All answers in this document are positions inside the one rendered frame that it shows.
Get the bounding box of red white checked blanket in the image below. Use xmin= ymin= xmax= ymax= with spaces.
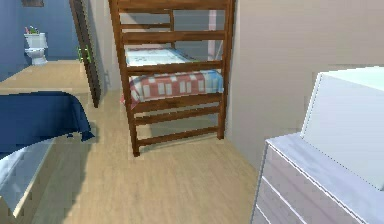
xmin=120 ymin=69 xmax=225 ymax=110

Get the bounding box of brown wooden bunk bed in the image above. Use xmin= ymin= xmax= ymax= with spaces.
xmin=108 ymin=0 xmax=237 ymax=158

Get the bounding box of pale blue pillow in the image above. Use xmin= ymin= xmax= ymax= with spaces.
xmin=125 ymin=46 xmax=194 ymax=67

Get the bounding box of dark brown room door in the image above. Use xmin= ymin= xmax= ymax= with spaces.
xmin=69 ymin=0 xmax=102 ymax=109

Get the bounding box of white chest of drawers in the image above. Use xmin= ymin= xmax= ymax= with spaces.
xmin=250 ymin=132 xmax=384 ymax=224

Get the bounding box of dark blue bed blanket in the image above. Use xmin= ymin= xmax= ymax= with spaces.
xmin=0 ymin=90 xmax=96 ymax=154

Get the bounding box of white box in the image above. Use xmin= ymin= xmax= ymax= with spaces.
xmin=300 ymin=65 xmax=384 ymax=192

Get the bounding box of white toilet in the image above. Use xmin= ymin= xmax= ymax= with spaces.
xmin=23 ymin=32 xmax=49 ymax=66

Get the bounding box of light wooden bed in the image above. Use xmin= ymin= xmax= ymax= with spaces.
xmin=0 ymin=59 xmax=93 ymax=224

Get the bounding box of green door handle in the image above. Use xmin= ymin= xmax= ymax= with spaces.
xmin=77 ymin=45 xmax=92 ymax=64

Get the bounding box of dark framed wall picture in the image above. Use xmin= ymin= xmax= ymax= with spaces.
xmin=21 ymin=0 xmax=45 ymax=8

